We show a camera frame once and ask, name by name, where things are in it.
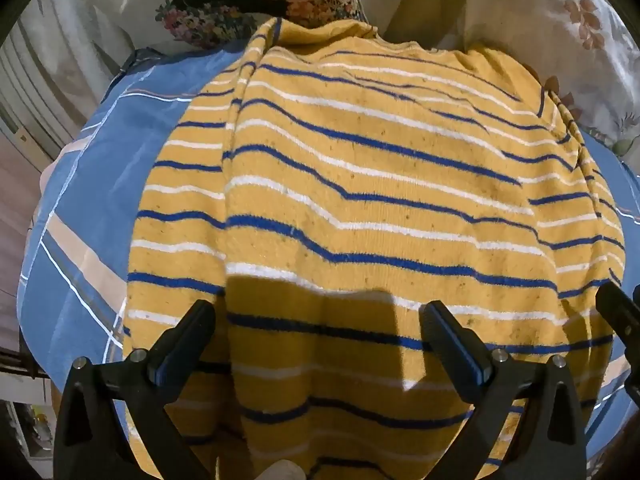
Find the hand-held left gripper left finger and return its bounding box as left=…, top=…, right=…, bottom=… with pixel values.
left=52, top=299, right=217, bottom=480

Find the pale striped curtain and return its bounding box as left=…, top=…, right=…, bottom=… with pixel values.
left=0, top=0, right=138, bottom=158

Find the white leaf print quilt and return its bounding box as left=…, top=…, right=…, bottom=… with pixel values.
left=462, top=0, right=640, bottom=157

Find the yellow striped sweater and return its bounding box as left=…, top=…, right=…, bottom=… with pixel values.
left=122, top=16, right=627, bottom=480

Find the blue plaid bedsheet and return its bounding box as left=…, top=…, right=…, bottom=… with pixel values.
left=16, top=40, right=640, bottom=466

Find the beige cloth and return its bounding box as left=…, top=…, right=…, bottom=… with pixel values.
left=350, top=0, right=477, bottom=55

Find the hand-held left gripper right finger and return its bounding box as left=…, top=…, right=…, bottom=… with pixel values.
left=421, top=300, right=587, bottom=480

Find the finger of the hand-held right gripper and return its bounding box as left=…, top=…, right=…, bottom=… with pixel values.
left=594, top=282, right=640, bottom=402

